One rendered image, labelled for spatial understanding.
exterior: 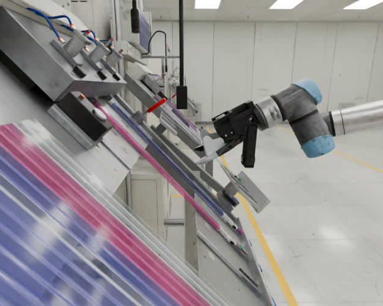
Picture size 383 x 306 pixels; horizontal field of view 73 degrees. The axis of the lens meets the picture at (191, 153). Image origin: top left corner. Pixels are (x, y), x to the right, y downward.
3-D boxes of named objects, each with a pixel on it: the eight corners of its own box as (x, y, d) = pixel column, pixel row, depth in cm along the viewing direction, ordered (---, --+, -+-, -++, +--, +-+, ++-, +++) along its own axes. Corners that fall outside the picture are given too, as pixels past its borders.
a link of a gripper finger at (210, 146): (186, 147, 62) (212, 129, 67) (197, 167, 63) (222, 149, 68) (193, 146, 59) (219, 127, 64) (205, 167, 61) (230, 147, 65)
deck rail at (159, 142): (222, 229, 87) (237, 218, 86) (224, 232, 85) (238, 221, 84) (59, 63, 73) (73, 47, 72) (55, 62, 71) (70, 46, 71)
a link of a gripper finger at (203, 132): (192, 131, 79) (216, 122, 73) (200, 148, 80) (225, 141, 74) (186, 135, 76) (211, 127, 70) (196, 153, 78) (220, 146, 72)
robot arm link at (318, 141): (337, 141, 71) (318, 105, 71) (338, 150, 62) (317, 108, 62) (308, 153, 75) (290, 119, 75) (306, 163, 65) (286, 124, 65)
